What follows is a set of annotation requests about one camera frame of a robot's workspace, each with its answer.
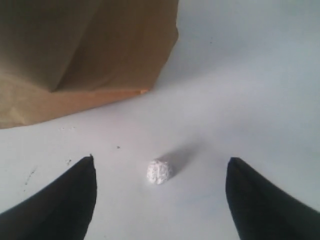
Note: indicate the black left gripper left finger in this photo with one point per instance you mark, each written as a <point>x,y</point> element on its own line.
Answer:
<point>62,210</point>

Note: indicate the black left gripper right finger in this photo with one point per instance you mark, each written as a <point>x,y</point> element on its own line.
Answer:
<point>262,211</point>

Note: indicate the brown paper bag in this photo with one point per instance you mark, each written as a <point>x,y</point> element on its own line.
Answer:
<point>60,57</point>

